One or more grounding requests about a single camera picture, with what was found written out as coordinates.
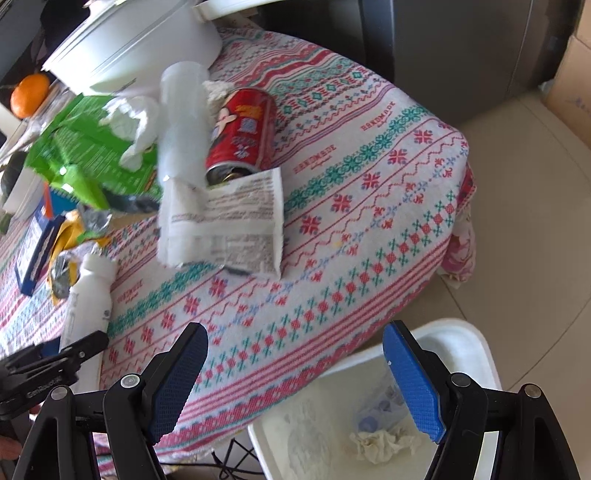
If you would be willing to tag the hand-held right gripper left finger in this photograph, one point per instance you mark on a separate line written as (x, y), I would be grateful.
(180, 383)

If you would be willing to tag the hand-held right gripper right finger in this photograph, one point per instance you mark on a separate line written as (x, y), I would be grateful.
(411, 383)

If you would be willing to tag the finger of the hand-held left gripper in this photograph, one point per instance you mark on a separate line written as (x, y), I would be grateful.
(78, 350)

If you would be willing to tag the white plastic bottle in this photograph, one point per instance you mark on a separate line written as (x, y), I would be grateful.
(90, 295)

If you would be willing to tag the white plastic bin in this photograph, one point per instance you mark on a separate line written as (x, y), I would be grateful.
(461, 337)

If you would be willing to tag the yellow wrapper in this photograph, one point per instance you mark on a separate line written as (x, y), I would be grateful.
(69, 230)

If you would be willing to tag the white printed paper packet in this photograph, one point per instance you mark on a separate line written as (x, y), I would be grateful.
(231, 221)

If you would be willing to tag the green snack packet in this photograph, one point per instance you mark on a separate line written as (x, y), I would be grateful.
(78, 147)

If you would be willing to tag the clear plastic cup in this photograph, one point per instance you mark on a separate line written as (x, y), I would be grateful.
(182, 120)

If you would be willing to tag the red drink can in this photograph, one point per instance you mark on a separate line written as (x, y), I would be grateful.
(240, 134)

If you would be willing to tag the clear blue plastic wrapper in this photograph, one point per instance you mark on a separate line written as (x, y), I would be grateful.
(374, 415)

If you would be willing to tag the crumpled tissue in bin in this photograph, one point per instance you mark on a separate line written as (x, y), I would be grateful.
(378, 445)

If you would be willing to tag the blue carton box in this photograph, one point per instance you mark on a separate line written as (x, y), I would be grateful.
(34, 251)

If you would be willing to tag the patterned red green tablecloth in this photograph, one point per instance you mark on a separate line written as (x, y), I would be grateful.
(346, 207)

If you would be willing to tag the crumpled white tissue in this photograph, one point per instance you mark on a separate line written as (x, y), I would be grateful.
(217, 92)
(138, 124)

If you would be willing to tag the orange fruit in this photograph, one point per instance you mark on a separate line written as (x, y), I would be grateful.
(28, 94)

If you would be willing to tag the brown cardboard box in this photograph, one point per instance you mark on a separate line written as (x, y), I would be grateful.
(570, 113)
(575, 60)

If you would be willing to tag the white electric cooking pot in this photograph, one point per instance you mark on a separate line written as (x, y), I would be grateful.
(138, 41)

